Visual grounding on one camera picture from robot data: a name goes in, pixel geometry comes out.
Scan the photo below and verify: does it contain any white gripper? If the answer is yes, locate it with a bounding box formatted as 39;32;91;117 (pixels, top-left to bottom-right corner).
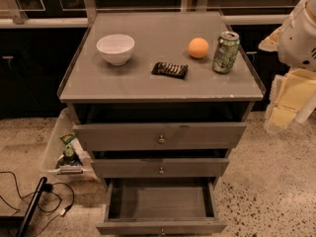
265;68;316;133

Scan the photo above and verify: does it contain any grey bottom drawer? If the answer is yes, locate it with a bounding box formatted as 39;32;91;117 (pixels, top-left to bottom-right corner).
97;178;226;236

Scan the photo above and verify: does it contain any grey drawer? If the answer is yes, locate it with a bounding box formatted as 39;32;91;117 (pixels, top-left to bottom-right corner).
92;149;229;178
97;178;226;236
73;122;246;151

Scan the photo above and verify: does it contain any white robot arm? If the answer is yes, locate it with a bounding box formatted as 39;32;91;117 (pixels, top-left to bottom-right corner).
259;0;316;133

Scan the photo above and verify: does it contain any grey drawer cabinet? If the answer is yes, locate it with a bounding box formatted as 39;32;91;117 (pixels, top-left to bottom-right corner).
56;11;267;190

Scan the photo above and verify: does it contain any grey top drawer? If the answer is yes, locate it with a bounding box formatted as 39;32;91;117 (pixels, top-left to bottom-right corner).
73;122;246;151

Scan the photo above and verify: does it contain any grey middle drawer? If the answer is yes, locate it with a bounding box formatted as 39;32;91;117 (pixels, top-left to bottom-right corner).
92;149;229;178

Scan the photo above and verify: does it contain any green soda can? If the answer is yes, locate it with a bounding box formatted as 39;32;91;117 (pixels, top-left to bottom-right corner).
212;31;240;74

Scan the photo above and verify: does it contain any orange fruit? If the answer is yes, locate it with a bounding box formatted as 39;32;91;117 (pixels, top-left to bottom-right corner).
188;38;209;58

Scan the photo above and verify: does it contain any black snack bar wrapper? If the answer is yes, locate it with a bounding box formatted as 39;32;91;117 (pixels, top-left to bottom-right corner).
151;62;189;79

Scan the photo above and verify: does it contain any white ceramic bowl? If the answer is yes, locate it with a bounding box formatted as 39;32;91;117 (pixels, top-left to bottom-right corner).
96;34;135;66

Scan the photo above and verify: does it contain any green chip bag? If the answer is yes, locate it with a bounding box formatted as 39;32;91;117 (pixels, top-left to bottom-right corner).
56;133;89;169

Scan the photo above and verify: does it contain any clear plastic bin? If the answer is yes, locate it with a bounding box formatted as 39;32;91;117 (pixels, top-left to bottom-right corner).
39;109;96;182

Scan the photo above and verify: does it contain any black flat bar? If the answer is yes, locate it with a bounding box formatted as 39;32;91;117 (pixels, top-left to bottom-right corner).
15;177;47;237

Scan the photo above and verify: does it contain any white cylindrical post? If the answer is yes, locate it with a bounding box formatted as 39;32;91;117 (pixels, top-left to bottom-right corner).
294;93;316;123

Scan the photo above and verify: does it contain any black cable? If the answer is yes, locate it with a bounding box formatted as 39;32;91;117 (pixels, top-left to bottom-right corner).
0;171;75;237

